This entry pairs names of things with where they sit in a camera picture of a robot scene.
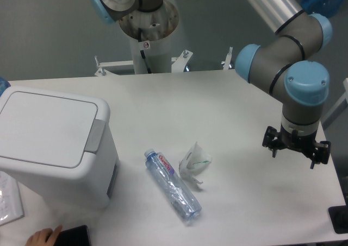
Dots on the crumpled white plastic wrapper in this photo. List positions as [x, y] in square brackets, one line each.
[194, 162]

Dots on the clear plastic water bottle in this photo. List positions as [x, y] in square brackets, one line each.
[181, 198]

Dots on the black smartphone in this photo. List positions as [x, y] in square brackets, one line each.
[74, 236]

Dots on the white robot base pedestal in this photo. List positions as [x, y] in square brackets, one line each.
[150, 33]

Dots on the white metal base frame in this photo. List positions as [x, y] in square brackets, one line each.
[143, 64]

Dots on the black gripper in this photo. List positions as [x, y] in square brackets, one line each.
[299, 138]

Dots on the bare human hand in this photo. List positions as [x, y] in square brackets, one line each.
[44, 237]

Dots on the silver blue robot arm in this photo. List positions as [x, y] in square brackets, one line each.
[284, 71]

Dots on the white push-lid trash can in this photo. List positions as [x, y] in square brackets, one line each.
[59, 145]

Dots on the black device at table edge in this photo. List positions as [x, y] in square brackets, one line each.
[338, 216]

